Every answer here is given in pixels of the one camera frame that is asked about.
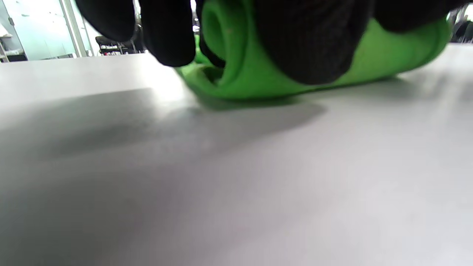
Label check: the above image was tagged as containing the person's right hand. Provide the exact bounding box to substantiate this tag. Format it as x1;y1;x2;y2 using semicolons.
373;0;473;34

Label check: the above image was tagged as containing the person's left hand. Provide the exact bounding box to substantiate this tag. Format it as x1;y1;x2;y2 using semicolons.
74;0;374;86

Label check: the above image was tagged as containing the green rectangular towel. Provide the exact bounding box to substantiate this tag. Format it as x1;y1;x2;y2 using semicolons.
176;0;453;100

